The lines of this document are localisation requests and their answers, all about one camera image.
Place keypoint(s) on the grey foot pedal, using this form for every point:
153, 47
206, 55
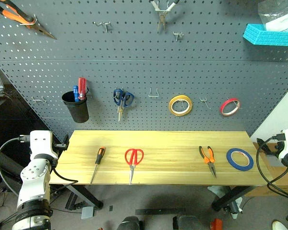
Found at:
87, 212

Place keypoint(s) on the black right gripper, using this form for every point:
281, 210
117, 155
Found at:
274, 149

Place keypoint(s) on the white shoe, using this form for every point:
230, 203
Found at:
279, 226

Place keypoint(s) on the large orange black long-nose pliers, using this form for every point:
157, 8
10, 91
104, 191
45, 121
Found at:
13, 14

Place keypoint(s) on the black flat floor bar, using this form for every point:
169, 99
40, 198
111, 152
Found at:
159, 211

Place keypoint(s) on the grey metal pegboard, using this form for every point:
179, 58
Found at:
144, 67

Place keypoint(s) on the yellow tape roll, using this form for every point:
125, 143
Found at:
172, 109

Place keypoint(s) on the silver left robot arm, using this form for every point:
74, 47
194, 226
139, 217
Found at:
34, 177

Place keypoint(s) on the turquoise plastic basket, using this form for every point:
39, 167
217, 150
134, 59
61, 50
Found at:
268, 38

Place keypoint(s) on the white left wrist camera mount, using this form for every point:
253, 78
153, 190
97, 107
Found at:
41, 143

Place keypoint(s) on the clear plastic bag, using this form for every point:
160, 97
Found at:
276, 14

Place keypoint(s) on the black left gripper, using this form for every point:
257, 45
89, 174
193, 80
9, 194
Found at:
58, 145

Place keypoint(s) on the red tape roll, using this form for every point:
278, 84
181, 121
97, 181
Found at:
224, 110

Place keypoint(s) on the small orange floor object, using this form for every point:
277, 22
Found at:
216, 224

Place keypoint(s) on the black cup holder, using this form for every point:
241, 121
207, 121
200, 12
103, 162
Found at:
78, 110

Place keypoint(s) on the black table leg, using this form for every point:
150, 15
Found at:
232, 195
86, 195

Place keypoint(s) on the blue tape roll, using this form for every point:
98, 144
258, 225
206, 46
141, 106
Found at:
230, 161

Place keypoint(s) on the silver pegboard hook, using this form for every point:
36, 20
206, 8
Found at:
153, 95
204, 101
102, 24
39, 100
178, 35

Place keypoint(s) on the orange black needle-nose pliers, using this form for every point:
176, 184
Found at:
208, 160

